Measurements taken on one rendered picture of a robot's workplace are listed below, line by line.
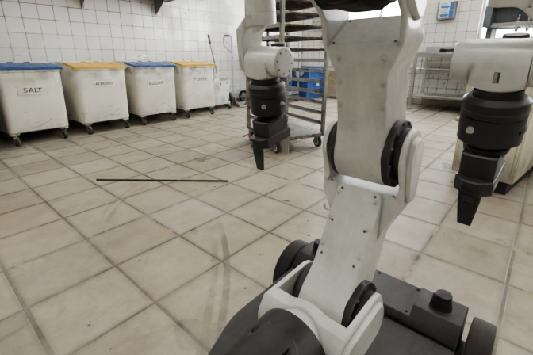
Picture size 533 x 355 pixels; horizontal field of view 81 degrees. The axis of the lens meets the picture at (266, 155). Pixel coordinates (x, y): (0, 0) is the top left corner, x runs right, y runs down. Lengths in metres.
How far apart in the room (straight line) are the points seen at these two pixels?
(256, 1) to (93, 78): 3.25
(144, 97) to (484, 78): 3.83
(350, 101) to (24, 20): 4.03
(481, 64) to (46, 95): 3.57
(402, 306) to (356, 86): 0.59
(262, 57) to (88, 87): 3.24
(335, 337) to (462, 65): 0.49
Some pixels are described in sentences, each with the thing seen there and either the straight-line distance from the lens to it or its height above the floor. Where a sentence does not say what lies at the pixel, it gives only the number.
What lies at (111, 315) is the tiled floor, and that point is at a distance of 1.25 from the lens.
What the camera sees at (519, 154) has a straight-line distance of 2.31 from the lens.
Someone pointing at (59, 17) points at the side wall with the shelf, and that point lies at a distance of 4.50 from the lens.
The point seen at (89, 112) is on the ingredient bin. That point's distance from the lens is 3.88.
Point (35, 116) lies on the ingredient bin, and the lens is 3.74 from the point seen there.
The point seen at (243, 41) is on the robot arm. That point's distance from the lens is 0.76.
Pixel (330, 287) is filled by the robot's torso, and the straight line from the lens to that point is 0.72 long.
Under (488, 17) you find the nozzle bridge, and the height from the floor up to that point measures 1.09.
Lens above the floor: 0.80
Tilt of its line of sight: 17 degrees down
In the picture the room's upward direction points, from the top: straight up
